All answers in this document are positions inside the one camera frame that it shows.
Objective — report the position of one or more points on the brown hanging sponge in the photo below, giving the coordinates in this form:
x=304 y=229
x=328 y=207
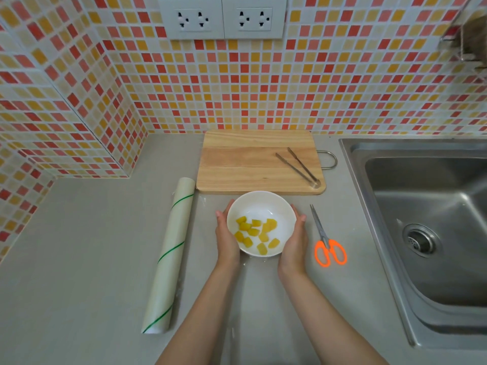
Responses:
x=476 y=37

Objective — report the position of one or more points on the stainless steel sink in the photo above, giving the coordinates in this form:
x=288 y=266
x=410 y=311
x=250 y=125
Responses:
x=449 y=209

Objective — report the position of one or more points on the white double wall socket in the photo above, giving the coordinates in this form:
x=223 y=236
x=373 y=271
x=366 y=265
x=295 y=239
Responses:
x=190 y=18
x=255 y=18

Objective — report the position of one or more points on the person's left thumb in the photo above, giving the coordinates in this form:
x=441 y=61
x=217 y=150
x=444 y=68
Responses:
x=219 y=221

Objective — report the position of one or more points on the white ceramic bowl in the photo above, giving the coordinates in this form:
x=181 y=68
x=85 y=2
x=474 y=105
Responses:
x=262 y=205

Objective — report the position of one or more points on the cling film roll green striped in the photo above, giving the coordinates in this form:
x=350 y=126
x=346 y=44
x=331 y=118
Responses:
x=169 y=258

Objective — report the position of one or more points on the person's left forearm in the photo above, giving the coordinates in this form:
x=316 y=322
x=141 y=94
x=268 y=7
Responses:
x=205 y=319

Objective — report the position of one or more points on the person's right thumb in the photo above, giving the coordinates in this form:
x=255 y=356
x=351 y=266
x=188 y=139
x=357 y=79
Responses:
x=303 y=224

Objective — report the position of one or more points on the person's left hand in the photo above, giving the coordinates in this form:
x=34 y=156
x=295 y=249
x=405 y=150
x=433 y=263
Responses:
x=225 y=243

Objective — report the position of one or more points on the wooden cutting board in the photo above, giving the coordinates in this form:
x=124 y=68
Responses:
x=243 y=163

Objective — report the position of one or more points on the person's right hand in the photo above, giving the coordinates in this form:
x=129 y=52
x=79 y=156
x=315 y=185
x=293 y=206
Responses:
x=295 y=254

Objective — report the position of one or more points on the metal tongs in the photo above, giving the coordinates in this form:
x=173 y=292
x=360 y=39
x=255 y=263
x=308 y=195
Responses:
x=298 y=169

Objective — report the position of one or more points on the clear cling film sheet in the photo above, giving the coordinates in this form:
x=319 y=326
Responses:
x=253 y=285

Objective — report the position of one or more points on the metal sink drain strainer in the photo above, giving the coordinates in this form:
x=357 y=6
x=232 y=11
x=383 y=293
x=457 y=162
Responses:
x=421 y=240

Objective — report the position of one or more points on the metal wall rack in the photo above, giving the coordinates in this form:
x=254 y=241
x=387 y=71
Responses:
x=451 y=32

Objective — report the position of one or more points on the person's right forearm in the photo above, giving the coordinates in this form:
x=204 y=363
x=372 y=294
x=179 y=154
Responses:
x=323 y=319

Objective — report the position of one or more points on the pile of yellow fruit pieces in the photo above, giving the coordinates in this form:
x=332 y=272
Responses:
x=253 y=231

